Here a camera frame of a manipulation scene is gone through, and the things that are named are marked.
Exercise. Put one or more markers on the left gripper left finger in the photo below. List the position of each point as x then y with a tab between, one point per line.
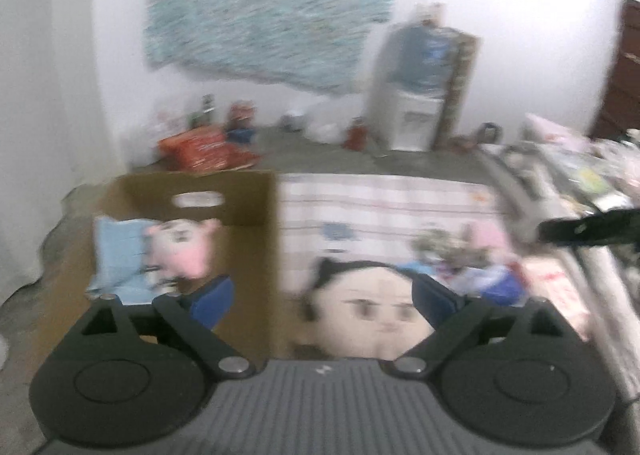
191	319

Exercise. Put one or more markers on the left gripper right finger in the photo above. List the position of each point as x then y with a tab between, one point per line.
456	321

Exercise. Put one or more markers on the blue white carton box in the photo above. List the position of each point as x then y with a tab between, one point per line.
497	283

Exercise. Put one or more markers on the pink round plush toy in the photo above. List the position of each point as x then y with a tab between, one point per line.
179	249

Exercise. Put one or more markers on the black haired doll plush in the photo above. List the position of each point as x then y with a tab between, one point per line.
362	309

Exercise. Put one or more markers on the light blue checkered towel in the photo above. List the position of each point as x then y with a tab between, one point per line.
120	248

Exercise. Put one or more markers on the checkered table cloth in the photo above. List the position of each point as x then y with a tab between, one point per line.
426	225

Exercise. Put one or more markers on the brown wooden door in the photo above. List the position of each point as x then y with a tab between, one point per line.
619	109

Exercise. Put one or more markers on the brown cardboard box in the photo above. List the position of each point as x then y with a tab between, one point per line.
245	249

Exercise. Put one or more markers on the red snack bag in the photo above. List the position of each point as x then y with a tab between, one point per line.
205	149

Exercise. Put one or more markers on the white water dispenser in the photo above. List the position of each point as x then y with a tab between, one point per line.
398	119

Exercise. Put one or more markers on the blue water bottle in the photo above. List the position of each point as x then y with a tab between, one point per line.
426	59

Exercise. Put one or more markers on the floral teal wall cloth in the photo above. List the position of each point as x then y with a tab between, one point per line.
315	45

